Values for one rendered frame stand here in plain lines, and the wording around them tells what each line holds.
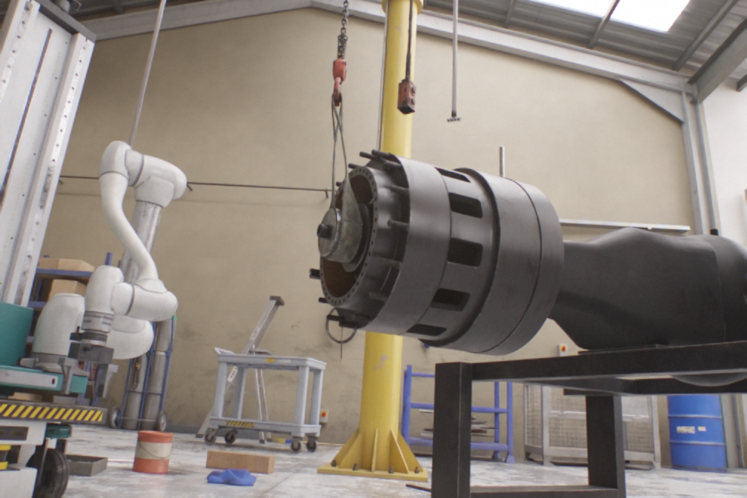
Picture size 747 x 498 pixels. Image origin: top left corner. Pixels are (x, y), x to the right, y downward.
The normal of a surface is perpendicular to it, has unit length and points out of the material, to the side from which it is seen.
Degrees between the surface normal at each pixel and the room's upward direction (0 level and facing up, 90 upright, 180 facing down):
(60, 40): 90
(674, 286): 90
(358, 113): 90
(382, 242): 109
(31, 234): 90
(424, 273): 122
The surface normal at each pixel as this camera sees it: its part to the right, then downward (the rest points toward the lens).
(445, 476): -0.86, -0.22
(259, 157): -0.03, -0.32
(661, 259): 0.36, -0.27
